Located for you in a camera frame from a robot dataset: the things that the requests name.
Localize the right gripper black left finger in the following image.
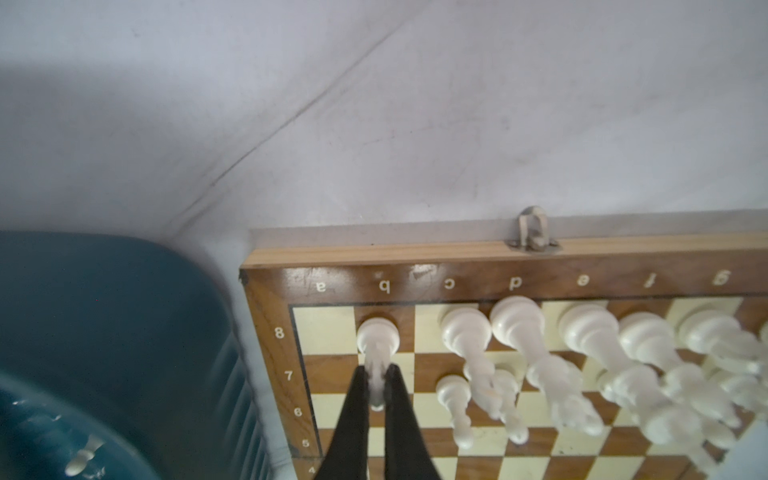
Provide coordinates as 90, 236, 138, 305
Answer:
314, 366, 370, 480

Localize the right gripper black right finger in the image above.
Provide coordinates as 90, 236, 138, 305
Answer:
384, 363, 441, 480

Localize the white chess knight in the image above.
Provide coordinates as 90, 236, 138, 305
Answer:
357, 317, 400, 411

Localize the white chess pawn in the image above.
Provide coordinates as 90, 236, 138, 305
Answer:
494, 369, 529, 445
436, 375, 475, 450
64, 435, 105, 477

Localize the white chess pawn on board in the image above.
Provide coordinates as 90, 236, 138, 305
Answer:
436, 375, 475, 450
494, 369, 529, 445

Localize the white chess bishop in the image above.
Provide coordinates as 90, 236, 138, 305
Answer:
440, 307, 503, 420

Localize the white chess queen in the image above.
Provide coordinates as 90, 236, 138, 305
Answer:
490, 296, 604, 436

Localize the white chess king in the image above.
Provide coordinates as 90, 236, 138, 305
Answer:
558, 303, 717, 474

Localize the wooden chess board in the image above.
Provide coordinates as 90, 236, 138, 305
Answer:
241, 234, 767, 479

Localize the right teal plastic tray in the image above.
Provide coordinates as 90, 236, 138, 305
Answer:
1, 231, 275, 479

